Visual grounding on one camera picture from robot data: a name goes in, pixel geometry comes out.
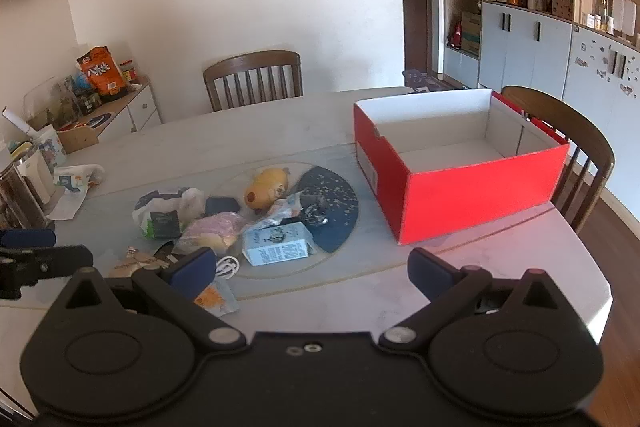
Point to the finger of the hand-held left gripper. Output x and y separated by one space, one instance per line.
27 238
50 264

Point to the silver kettle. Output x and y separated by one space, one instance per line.
37 182

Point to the white paper roll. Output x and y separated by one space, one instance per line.
20 124

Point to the brown cardboard carton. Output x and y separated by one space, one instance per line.
471 34

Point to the dark blue snack bag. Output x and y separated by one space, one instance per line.
160 207

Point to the white printed mug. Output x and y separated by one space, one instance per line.
50 149

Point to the pink bread packet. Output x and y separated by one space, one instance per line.
215 229

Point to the clear bag of black seeds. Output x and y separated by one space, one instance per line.
314 209

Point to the orange snack packet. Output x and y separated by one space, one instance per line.
217 299

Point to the brown snack packet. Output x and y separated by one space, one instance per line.
135 264

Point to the yellow plush toy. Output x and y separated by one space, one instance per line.
262 192

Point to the large orange snack bag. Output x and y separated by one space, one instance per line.
102 74

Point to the white wooden wall cupboard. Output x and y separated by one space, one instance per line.
520 42

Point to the white crumpled bag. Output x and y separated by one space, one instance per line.
70 197

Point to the brown wooden chair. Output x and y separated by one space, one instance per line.
590 142
250 59

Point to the red cardboard box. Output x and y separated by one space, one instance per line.
450 202

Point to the clear plastic container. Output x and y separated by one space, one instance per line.
50 102

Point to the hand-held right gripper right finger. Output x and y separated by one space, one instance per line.
430 274

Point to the blue white milk carton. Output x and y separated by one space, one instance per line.
275 249

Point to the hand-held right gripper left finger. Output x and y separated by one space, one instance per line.
192 272

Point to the white marble desktop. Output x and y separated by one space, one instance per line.
300 127

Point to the red toy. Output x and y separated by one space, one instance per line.
454 36

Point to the white side cabinet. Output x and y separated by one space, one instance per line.
142 107

